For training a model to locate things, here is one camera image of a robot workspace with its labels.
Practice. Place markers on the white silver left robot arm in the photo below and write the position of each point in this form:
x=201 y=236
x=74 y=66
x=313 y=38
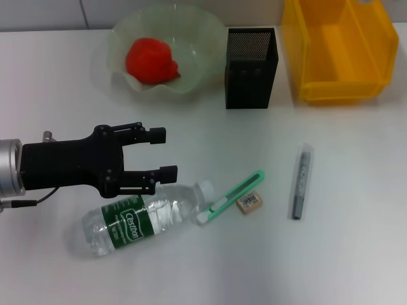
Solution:
x=9 y=168

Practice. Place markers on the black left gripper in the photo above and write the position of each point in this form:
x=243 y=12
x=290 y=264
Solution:
x=70 y=162

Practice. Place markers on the red-orange toy fruit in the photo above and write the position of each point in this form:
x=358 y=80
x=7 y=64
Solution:
x=149 y=60

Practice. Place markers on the beige eraser with barcode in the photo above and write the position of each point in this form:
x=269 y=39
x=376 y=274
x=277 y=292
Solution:
x=250 y=202

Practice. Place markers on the black mesh pen holder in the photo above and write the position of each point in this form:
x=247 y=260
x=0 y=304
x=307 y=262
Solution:
x=249 y=85

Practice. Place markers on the translucent green wavy fruit bowl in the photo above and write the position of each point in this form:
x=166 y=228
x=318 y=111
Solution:
x=197 y=47

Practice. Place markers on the green utility knife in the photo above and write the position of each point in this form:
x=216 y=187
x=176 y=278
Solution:
x=241 y=187

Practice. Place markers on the yellow plastic storage bin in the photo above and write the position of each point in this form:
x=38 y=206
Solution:
x=343 y=63

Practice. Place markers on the clear green-label water bottle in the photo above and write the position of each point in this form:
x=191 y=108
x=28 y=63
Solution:
x=108 y=228

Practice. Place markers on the grey pen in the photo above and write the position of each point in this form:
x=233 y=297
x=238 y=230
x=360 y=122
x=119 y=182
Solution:
x=302 y=178

